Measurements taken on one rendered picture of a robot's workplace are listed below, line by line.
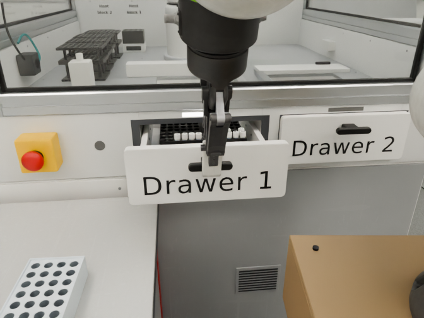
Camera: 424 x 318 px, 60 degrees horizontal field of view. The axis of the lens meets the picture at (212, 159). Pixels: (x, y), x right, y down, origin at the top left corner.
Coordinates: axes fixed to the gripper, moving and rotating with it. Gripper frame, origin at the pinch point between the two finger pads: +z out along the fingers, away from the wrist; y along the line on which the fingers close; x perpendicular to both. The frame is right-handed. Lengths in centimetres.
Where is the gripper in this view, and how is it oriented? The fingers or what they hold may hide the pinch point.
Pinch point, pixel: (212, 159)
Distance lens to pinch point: 58.0
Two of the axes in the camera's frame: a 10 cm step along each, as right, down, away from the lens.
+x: 9.9, -0.5, 1.0
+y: 1.0, 7.1, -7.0
